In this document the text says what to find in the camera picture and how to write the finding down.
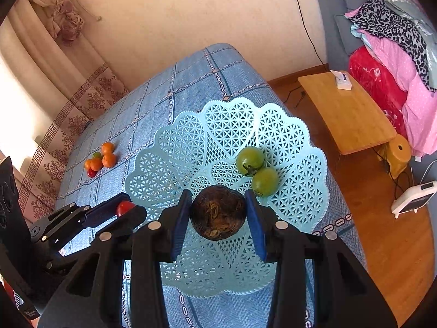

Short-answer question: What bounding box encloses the red tomato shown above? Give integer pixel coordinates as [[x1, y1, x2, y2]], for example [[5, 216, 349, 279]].
[[116, 201, 135, 218], [87, 168, 97, 178]]

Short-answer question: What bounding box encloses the orange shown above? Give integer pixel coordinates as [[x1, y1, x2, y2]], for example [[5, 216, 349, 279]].
[[102, 153, 117, 168], [90, 158, 103, 172], [84, 159, 92, 172], [101, 142, 115, 156]]

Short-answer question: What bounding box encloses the dark brown avocado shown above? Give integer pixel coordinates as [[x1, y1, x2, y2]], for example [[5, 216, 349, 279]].
[[189, 185, 247, 241]]

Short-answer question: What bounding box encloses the large green tomato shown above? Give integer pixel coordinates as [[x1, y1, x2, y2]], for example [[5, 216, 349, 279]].
[[235, 147, 265, 177]]

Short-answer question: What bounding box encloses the blue patterned bed cover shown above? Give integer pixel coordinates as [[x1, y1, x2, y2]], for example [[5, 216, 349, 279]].
[[55, 44, 365, 327]]

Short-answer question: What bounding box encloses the white electric heater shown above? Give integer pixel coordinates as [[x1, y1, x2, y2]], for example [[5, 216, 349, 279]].
[[391, 181, 437, 218]]

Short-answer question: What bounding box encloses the beige patterned curtain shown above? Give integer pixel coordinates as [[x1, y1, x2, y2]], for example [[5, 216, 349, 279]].
[[1, 0, 128, 223]]

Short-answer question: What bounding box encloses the light blue plastic basket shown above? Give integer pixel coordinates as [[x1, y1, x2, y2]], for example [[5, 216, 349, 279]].
[[125, 98, 330, 298]]

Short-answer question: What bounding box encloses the yellow stool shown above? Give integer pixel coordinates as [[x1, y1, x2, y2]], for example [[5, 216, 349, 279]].
[[377, 134, 412, 179]]

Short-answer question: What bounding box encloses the wooden low table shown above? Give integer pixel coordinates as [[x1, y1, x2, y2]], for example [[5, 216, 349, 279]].
[[298, 72, 396, 155]]

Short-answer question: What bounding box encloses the pink bedding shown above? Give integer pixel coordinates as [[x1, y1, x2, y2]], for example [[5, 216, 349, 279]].
[[341, 13, 436, 157]]

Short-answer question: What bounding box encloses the red blanket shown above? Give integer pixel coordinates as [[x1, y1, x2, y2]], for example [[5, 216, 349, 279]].
[[348, 46, 408, 139]]

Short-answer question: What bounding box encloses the white tissue box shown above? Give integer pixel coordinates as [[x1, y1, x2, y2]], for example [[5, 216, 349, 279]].
[[331, 70, 353, 90]]

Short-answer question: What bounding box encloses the curtain tieback tassel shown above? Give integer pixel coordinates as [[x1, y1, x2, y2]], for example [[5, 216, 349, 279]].
[[29, 0, 102, 46]]

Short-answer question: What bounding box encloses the leopard print cloth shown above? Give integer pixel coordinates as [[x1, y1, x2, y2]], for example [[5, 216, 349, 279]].
[[346, 0, 436, 92]]

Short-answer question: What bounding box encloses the grey green quilt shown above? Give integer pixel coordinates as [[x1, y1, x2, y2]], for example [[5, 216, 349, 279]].
[[385, 0, 436, 90]]

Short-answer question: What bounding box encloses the grey cushion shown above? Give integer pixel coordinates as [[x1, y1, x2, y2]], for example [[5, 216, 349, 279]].
[[313, 0, 400, 73]]

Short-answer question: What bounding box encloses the black power cable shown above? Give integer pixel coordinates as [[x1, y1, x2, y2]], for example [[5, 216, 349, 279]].
[[282, 0, 330, 108]]

